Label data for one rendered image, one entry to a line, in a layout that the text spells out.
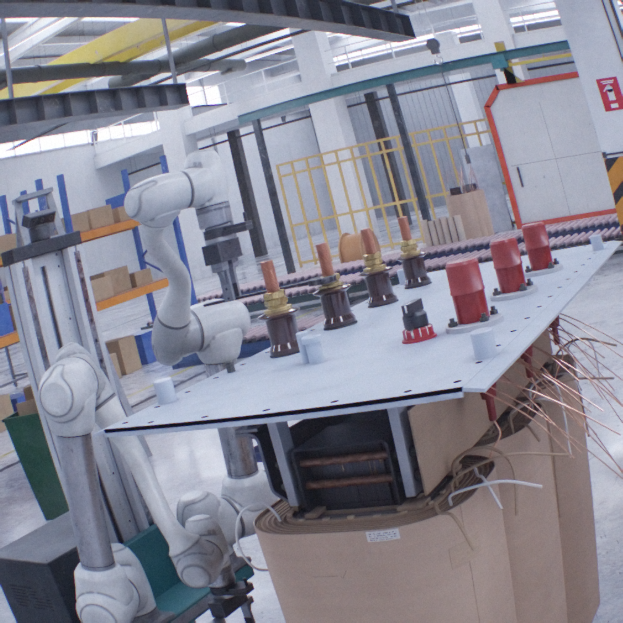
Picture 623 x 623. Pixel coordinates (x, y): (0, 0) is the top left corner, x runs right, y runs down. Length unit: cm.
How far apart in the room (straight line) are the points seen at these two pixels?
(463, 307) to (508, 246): 34
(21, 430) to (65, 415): 431
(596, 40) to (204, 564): 1091
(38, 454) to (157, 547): 366
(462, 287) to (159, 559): 147
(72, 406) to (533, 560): 117
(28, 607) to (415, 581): 161
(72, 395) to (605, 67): 1087
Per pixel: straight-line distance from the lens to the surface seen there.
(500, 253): 225
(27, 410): 667
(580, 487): 277
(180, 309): 276
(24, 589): 305
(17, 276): 271
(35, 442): 656
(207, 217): 249
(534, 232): 256
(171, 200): 241
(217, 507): 301
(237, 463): 304
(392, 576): 183
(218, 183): 249
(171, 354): 286
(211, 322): 288
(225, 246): 249
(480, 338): 162
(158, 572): 299
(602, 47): 1256
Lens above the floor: 167
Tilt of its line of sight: 7 degrees down
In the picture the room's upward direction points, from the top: 14 degrees counter-clockwise
